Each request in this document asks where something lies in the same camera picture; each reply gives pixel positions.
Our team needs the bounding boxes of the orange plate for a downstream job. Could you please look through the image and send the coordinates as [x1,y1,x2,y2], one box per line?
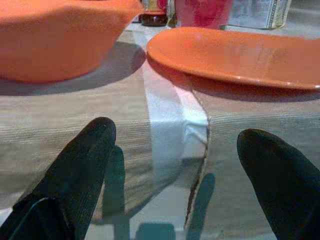
[145,26,320,92]

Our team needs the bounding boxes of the red instant noodle cup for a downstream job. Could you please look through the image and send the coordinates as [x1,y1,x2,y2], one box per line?
[174,0,235,30]

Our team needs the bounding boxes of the dark jar with red lid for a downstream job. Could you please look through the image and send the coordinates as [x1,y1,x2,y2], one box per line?
[138,0,168,27]

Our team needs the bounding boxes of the white patterned cloth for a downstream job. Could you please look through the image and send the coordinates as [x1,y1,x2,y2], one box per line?
[132,23,210,193]

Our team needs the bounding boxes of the beige woven placemat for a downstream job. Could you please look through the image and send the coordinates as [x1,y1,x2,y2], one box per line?
[0,42,157,226]
[183,82,320,240]

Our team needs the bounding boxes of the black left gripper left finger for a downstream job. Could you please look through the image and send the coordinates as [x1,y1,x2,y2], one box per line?
[0,116,117,240]

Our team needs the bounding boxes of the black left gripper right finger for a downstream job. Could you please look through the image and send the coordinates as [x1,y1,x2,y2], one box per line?
[236,128,320,240]

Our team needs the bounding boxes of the orange bowl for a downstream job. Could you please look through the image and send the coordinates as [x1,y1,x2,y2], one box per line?
[0,0,145,85]

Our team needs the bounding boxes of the cream printed food pack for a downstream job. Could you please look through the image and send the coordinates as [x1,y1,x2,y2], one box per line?
[221,0,293,30]

